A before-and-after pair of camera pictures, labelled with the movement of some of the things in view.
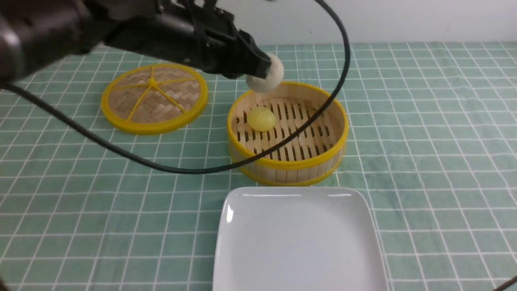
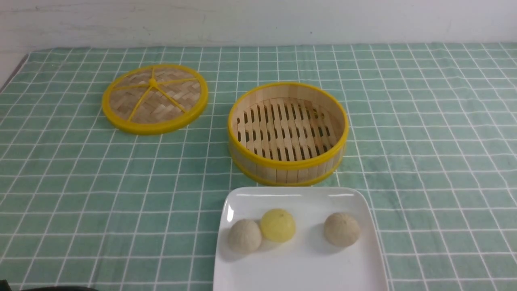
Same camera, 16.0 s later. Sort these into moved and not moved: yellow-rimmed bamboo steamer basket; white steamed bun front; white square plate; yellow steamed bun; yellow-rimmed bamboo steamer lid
Moved: yellow steamed bun; white steamed bun front
Not moved: yellow-rimmed bamboo steamer lid; yellow-rimmed bamboo steamer basket; white square plate
